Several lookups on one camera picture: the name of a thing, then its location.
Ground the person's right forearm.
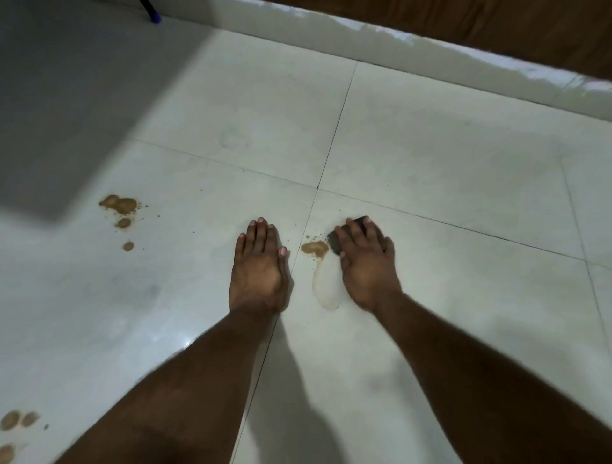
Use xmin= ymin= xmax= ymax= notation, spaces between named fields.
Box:
xmin=372 ymin=291 xmax=612 ymax=464

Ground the dark brown scrubbing sponge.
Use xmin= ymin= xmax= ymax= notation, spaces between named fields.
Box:
xmin=327 ymin=215 xmax=369 ymax=257

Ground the dark brown wooden panel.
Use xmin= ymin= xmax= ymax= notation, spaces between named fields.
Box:
xmin=272 ymin=0 xmax=612 ymax=82

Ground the person's left hand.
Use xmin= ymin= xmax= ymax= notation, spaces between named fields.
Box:
xmin=228 ymin=217 xmax=290 ymax=315

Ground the person's right hand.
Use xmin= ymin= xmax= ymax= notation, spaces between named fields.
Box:
xmin=333 ymin=217 xmax=404 ymax=315

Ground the blue object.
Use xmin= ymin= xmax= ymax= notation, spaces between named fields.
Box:
xmin=138 ymin=0 xmax=163 ymax=25

